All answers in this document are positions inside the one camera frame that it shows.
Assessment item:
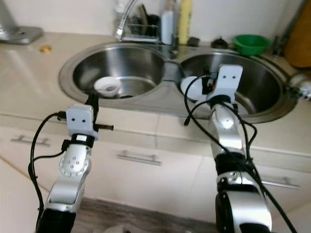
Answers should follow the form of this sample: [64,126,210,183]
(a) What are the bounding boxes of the white floral porcelain plate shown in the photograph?
[180,75,208,101]

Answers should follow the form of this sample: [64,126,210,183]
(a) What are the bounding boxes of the cream kitchen base cabinet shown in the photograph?
[0,114,311,229]

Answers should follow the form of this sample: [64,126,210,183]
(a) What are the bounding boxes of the small plain white bowl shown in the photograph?
[93,77,122,96]

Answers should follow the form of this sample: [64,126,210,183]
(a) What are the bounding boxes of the black round sink plug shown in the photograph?
[210,38,230,49]

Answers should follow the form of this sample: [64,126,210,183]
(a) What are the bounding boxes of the stainless steel double sink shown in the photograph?
[58,41,299,124]

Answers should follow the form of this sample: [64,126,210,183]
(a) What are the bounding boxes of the green plastic bowl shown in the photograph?
[233,34,271,56]

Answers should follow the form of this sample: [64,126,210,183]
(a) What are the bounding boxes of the yellow plastic bottle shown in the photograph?
[178,0,193,45]

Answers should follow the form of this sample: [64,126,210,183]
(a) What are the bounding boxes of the white plastic bottle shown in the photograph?
[159,7,174,45]

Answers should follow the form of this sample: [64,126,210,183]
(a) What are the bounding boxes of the chrome gooseneck faucet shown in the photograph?
[115,0,139,42]

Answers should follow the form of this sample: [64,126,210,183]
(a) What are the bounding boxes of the chrome sink fitting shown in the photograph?
[288,73,311,101]

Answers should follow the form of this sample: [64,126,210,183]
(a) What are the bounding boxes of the grey metal appliance base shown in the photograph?
[0,0,44,45]

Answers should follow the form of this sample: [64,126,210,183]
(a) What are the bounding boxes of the orange round container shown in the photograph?
[284,7,311,68]

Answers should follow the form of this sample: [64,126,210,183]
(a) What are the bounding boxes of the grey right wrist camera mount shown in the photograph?
[207,65,243,102]

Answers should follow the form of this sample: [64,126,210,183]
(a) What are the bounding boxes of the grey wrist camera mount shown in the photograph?
[207,65,243,102]
[66,104,97,141]

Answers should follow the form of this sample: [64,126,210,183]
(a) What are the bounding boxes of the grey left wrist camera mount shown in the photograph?
[66,104,97,141]

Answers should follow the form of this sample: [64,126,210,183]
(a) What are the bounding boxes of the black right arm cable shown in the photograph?
[184,74,297,233]

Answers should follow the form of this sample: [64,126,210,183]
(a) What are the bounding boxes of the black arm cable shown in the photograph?
[184,74,297,233]
[29,113,69,233]

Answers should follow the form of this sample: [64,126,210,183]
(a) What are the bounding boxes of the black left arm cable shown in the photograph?
[29,113,69,233]

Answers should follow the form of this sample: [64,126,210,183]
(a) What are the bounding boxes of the silver cabinet bar handle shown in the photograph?
[261,177,300,189]
[117,150,162,166]
[10,134,45,146]

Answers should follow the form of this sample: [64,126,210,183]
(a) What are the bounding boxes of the chrome upright tap post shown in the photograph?
[169,0,180,53]

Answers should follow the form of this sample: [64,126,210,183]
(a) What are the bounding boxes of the wire dish rack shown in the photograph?
[123,4,162,43]

